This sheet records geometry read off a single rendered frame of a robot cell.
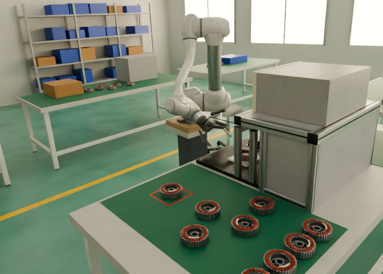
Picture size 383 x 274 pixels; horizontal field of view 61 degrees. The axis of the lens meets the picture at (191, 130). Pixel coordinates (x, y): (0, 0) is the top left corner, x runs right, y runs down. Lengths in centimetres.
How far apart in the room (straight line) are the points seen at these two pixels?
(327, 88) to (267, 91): 30
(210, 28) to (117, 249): 150
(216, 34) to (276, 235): 138
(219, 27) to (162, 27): 750
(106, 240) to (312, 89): 107
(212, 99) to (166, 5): 748
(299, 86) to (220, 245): 76
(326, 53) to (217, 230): 573
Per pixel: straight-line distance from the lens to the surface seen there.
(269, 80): 159
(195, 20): 228
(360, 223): 156
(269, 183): 163
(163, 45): 974
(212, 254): 129
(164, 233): 140
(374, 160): 217
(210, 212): 145
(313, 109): 150
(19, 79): 802
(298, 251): 128
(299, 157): 148
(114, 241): 141
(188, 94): 254
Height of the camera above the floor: 158
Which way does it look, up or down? 19 degrees down
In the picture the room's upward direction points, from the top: 3 degrees counter-clockwise
